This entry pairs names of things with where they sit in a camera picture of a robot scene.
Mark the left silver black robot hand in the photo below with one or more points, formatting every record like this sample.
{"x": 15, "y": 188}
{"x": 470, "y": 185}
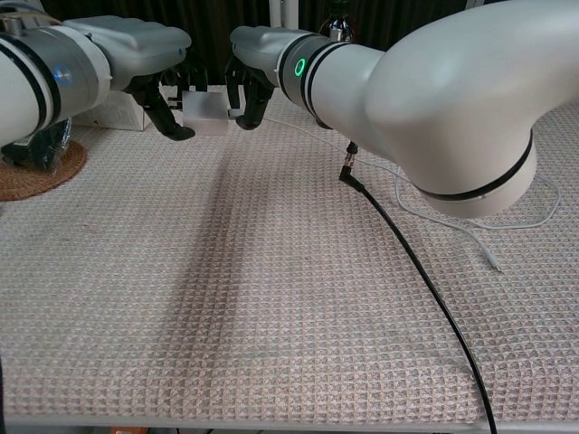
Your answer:
{"x": 135, "y": 45}

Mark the pink waffle table cloth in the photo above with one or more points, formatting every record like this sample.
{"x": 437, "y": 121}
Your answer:
{"x": 226, "y": 271}

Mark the round woven brown coaster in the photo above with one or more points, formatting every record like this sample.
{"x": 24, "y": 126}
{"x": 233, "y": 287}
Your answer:
{"x": 40, "y": 183}

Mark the white cardboard product box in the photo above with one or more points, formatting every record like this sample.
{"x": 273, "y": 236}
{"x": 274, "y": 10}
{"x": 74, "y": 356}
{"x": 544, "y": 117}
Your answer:
{"x": 117, "y": 113}

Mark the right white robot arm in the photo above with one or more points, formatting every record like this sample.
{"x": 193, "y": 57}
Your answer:
{"x": 452, "y": 90}

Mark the black item in plastic bag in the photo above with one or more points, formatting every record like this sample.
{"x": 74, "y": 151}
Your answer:
{"x": 45, "y": 149}

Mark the white frame post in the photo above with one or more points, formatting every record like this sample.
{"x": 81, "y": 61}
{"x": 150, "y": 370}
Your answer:
{"x": 285, "y": 13}

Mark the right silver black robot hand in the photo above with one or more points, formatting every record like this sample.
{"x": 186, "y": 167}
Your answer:
{"x": 260, "y": 50}

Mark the white power adapter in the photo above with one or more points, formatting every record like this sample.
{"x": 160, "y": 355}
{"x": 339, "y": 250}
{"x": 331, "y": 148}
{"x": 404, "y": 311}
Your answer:
{"x": 205, "y": 110}

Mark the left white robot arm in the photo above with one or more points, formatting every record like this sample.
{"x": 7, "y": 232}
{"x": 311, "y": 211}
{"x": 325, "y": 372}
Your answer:
{"x": 27, "y": 90}

